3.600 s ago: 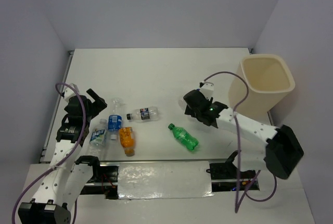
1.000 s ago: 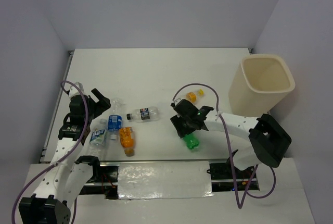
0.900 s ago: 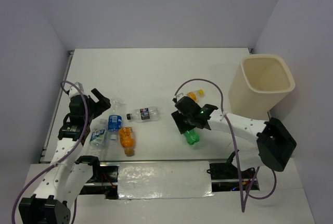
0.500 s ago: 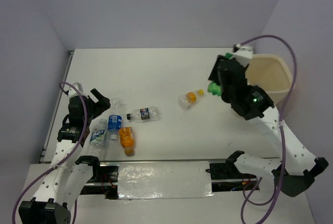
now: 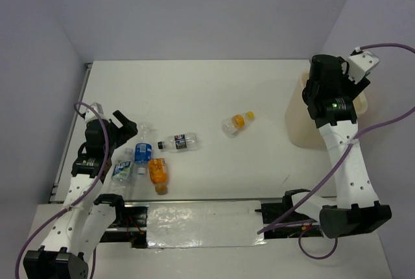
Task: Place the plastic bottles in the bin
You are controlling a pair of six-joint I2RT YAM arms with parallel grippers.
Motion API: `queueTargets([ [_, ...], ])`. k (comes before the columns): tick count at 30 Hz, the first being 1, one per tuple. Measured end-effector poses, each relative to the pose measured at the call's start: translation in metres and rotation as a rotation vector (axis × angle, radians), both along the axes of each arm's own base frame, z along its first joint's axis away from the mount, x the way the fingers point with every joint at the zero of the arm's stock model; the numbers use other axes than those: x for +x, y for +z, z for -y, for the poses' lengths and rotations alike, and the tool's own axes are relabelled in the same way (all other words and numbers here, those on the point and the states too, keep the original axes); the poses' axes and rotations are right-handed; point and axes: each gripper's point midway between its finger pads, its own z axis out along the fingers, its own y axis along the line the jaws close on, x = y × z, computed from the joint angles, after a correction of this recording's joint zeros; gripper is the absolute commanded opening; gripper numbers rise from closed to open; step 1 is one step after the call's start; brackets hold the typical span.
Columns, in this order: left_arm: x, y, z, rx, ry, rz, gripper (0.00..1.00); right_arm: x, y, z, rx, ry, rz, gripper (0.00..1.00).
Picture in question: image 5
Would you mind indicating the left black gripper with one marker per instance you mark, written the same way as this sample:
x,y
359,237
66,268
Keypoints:
x,y
125,132

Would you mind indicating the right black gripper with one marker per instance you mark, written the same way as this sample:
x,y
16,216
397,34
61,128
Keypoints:
x,y
352,90

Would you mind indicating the tall blue label bottle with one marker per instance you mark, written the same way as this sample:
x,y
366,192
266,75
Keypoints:
x,y
143,149

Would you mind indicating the orange juice bottle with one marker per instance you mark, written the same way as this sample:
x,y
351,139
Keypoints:
x,y
159,175

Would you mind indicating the black label soda bottle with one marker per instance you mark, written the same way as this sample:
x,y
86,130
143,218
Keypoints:
x,y
179,143

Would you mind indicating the green white label bottle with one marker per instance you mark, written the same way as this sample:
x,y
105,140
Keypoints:
x,y
121,178

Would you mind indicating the clear bottle orange label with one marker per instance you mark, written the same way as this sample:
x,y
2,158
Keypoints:
x,y
234,125

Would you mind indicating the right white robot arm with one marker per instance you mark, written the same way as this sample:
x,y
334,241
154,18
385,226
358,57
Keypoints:
x,y
357,209

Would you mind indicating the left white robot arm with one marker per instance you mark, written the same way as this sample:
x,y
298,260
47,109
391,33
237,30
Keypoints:
x,y
86,213

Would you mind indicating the beige plastic bin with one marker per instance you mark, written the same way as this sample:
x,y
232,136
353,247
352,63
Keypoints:
x,y
309,125

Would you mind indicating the silver foil tape panel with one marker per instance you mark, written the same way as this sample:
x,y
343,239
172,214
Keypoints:
x,y
188,225

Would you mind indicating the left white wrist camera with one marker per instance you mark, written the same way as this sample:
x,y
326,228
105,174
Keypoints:
x,y
94,111

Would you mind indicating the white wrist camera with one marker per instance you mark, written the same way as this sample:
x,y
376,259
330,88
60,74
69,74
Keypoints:
x,y
94,111
360,64

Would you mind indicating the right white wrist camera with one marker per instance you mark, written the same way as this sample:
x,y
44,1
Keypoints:
x,y
360,64

